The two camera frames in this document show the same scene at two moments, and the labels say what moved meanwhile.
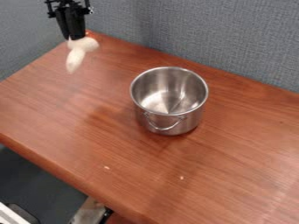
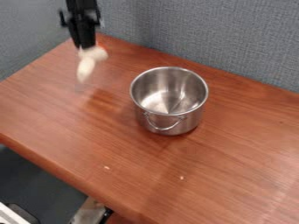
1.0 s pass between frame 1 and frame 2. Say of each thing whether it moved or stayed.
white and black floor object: stayed
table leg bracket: stayed
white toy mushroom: moved
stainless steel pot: stayed
